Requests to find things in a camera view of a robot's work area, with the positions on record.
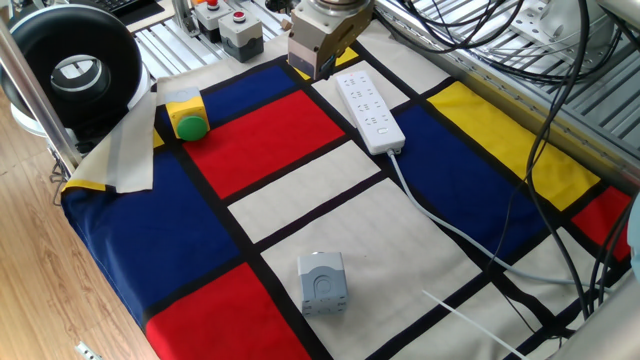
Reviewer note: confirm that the grey round metal pedestal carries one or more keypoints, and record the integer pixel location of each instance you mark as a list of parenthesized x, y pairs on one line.
[(575, 20)]

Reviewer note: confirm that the yellow box green mushroom button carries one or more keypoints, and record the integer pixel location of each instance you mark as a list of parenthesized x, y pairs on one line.
[(187, 115)]

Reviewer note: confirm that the silver Schunk gripper body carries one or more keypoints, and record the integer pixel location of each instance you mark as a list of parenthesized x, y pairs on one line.
[(324, 35)]

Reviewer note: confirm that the white power strip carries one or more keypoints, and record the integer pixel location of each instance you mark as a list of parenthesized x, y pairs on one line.
[(370, 112)]

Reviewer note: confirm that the aluminium profile bracket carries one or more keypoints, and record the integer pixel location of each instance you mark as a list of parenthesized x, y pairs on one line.
[(185, 17)]

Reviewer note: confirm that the small metal floor bracket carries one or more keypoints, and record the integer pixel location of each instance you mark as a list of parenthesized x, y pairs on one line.
[(87, 351)]

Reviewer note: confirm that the black keyboard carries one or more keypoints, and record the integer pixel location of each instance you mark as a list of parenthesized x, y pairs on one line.
[(115, 4)]

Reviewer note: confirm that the colour block tablecloth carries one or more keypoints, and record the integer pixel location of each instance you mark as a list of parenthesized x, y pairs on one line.
[(280, 140)]

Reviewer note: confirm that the aluminium frame post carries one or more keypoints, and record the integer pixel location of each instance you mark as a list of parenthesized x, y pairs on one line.
[(40, 100)]

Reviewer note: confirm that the grey box small green button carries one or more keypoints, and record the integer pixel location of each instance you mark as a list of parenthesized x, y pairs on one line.
[(322, 285)]

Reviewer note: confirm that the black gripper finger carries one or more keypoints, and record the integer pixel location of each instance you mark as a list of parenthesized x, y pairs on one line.
[(328, 65)]

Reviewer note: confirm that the grey box red button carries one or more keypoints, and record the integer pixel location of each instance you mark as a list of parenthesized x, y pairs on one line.
[(240, 35), (212, 17)]

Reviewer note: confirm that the white zip tie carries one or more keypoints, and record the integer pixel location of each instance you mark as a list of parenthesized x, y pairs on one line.
[(475, 325)]

